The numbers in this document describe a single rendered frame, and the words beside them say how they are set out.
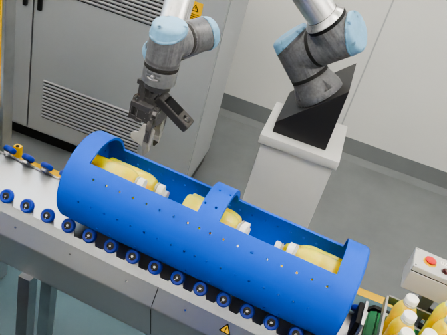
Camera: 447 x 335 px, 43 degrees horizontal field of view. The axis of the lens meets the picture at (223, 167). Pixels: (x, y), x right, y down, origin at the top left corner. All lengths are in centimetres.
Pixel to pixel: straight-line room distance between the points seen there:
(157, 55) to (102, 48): 188
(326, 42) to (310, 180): 56
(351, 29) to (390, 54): 222
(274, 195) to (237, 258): 84
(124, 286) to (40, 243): 30
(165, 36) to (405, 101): 314
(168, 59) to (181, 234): 47
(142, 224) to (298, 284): 45
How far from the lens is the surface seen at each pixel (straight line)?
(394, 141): 452
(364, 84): 434
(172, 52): 144
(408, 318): 171
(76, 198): 167
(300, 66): 216
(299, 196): 233
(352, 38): 204
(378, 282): 353
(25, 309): 222
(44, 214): 184
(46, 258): 190
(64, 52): 345
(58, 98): 359
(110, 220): 165
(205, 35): 151
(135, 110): 155
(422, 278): 191
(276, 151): 224
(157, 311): 178
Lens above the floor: 218
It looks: 34 degrees down
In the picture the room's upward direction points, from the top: 16 degrees clockwise
